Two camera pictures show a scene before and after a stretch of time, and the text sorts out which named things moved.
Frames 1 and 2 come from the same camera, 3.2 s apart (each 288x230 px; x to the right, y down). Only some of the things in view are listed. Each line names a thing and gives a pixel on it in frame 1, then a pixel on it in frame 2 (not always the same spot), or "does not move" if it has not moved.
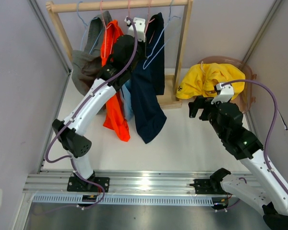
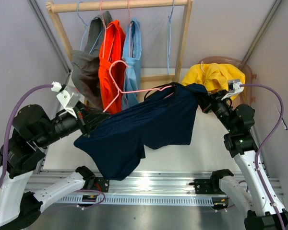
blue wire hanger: x=170 y=18 -> x=169 y=39
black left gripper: x=142 y=44 -> x=87 y=123
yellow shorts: x=199 y=80 does not move
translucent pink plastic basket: x=245 y=98 does not move
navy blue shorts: x=150 y=83 -> x=118 y=140
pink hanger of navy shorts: x=149 y=19 -> x=120 y=91
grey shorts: x=86 y=63 does not move
